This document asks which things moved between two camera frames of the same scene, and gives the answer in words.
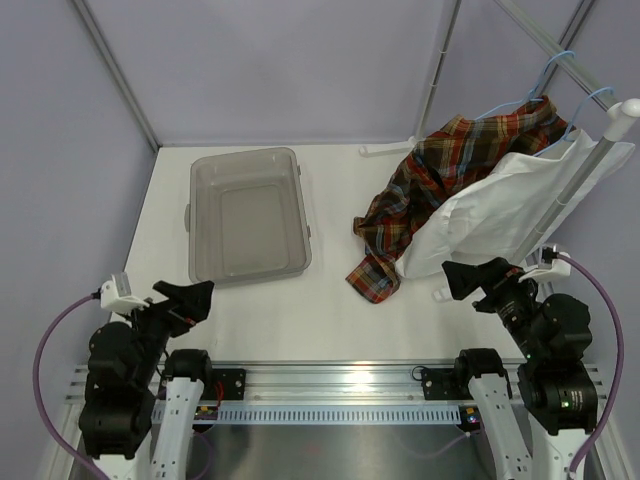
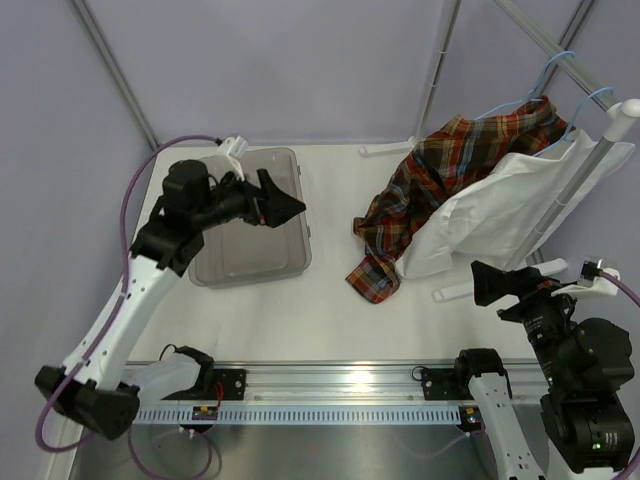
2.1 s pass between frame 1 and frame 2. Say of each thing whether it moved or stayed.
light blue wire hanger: stayed
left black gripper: moved
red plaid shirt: stayed
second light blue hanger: stayed
